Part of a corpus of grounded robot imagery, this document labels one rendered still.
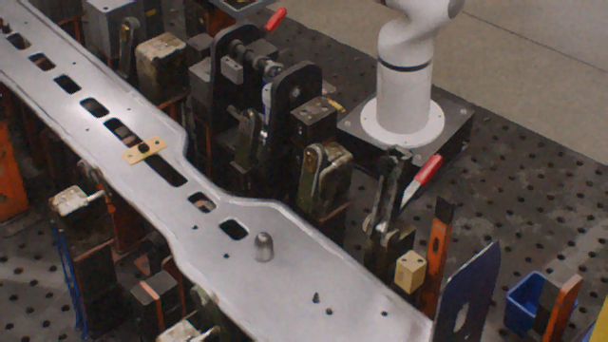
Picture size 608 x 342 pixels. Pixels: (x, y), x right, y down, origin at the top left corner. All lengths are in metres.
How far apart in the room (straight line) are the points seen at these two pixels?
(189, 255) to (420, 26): 0.65
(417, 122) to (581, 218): 0.42
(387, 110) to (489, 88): 1.60
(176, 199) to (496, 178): 0.83
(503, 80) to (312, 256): 2.22
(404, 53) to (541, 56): 1.96
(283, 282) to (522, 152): 0.91
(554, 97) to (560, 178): 1.45
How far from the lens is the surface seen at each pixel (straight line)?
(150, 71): 1.74
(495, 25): 3.88
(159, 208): 1.52
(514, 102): 3.45
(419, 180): 1.39
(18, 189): 1.94
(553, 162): 2.13
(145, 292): 1.41
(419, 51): 1.82
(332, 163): 1.49
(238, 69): 1.55
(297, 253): 1.44
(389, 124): 1.95
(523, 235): 1.94
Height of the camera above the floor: 2.07
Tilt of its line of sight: 43 degrees down
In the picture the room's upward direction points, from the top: 1 degrees clockwise
